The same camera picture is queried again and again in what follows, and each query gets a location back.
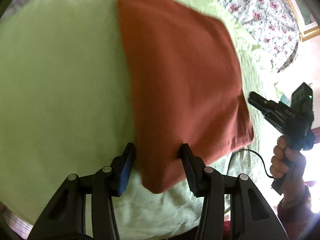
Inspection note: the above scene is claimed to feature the floral rose patterned duvet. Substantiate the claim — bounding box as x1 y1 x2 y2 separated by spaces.
218 0 299 72

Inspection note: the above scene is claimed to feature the orange knitted sweater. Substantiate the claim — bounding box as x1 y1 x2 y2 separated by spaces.
117 0 254 193

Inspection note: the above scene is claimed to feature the gold picture frame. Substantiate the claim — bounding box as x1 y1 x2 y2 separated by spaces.
285 0 319 42

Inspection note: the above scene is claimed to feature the dark red sleeve forearm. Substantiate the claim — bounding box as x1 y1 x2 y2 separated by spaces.
277 185 316 239

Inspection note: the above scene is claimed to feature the person's right hand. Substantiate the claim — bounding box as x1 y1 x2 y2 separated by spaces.
270 135 306 205

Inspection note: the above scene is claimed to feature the black cable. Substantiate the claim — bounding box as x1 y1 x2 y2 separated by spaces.
226 148 276 179

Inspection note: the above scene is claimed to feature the light green bed sheet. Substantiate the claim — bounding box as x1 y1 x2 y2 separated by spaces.
1 0 278 239

